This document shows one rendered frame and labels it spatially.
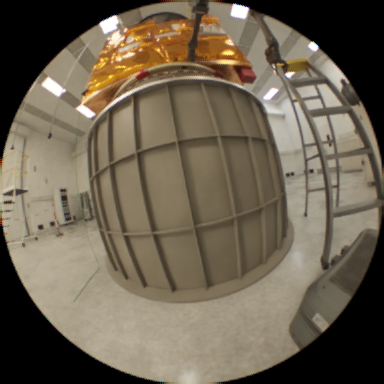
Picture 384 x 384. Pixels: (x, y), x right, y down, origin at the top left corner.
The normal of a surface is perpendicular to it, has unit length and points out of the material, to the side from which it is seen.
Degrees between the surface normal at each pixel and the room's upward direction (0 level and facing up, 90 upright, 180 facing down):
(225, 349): 0
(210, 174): 90
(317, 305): 45
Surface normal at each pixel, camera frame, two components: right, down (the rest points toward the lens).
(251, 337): -0.19, -0.98
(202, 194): 0.08, 0.02
